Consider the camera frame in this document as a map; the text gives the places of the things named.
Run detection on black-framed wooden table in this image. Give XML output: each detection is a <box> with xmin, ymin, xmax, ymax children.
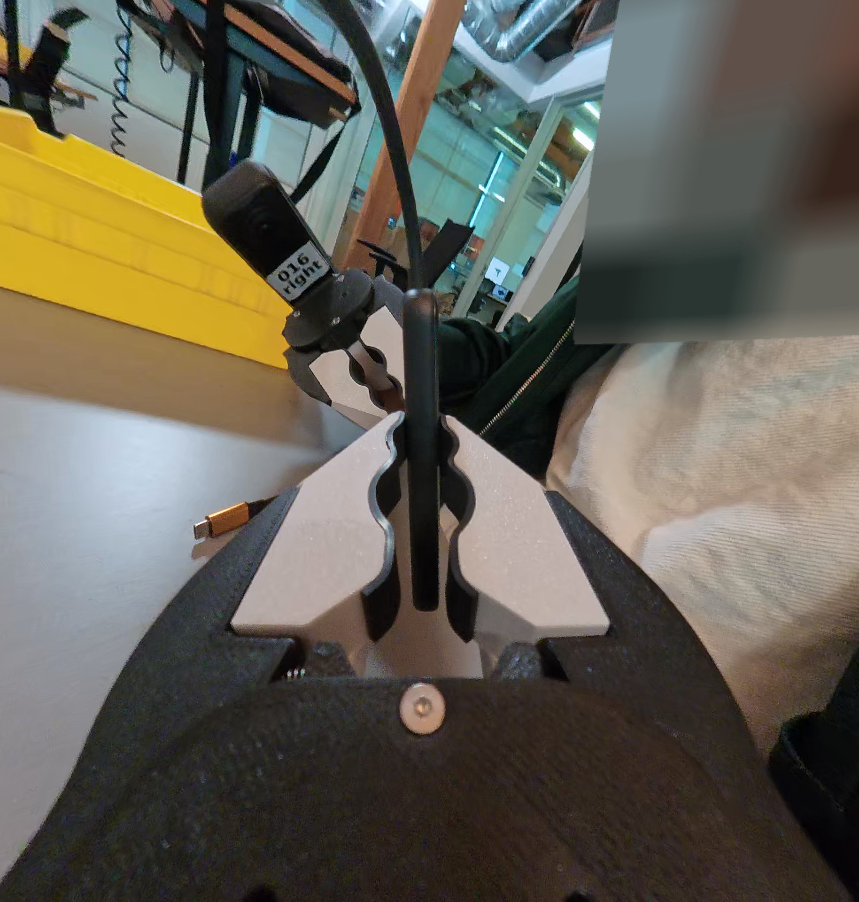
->
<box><xmin>116</xmin><ymin>0</ymin><xmax>363</xmax><ymax>191</ymax></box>

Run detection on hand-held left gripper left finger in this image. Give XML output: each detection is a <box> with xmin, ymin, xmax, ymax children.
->
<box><xmin>230</xmin><ymin>411</ymin><xmax>410</xmax><ymax>679</ymax></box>

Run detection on coiled black cable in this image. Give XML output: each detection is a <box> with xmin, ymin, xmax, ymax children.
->
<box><xmin>109</xmin><ymin>3</ymin><xmax>136</xmax><ymax>159</ymax></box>

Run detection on wooden beam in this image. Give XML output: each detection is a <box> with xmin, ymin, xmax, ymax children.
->
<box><xmin>339</xmin><ymin>0</ymin><xmax>467</xmax><ymax>272</ymax></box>

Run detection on silver ventilation ducts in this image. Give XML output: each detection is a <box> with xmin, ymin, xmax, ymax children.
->
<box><xmin>461</xmin><ymin>0</ymin><xmax>599</xmax><ymax>64</ymax></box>

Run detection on person's right forearm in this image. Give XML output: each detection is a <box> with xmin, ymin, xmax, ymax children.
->
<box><xmin>436</xmin><ymin>317</ymin><xmax>515</xmax><ymax>424</ymax></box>

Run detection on black cable orange plugs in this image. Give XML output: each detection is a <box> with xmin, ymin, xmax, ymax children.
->
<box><xmin>193</xmin><ymin>495</ymin><xmax>281</xmax><ymax>542</ymax></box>

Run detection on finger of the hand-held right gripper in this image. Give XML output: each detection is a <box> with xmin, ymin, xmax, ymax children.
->
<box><xmin>314</xmin><ymin>344</ymin><xmax>406</xmax><ymax>432</ymax></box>
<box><xmin>361</xmin><ymin>307</ymin><xmax>408</xmax><ymax>386</ymax></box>

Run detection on black office chair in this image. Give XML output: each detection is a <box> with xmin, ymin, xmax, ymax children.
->
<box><xmin>357</xmin><ymin>217</ymin><xmax>474</xmax><ymax>291</ymax></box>

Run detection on green zip jacket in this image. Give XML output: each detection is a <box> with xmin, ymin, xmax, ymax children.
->
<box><xmin>464</xmin><ymin>273</ymin><xmax>617</xmax><ymax>480</ymax></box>

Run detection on grey desk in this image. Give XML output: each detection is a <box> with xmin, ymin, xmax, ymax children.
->
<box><xmin>0</xmin><ymin>280</ymin><xmax>395</xmax><ymax>902</ymax></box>

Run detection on grey hub cable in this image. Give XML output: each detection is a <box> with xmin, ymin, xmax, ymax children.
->
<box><xmin>317</xmin><ymin>0</ymin><xmax>425</xmax><ymax>293</ymax></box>

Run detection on yellow plastic bin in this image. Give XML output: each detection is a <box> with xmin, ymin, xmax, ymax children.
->
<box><xmin>0</xmin><ymin>101</ymin><xmax>293</xmax><ymax>371</ymax></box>

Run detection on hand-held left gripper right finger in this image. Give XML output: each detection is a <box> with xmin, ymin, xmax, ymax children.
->
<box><xmin>440</xmin><ymin>414</ymin><xmax>611</xmax><ymax>679</ymax></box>

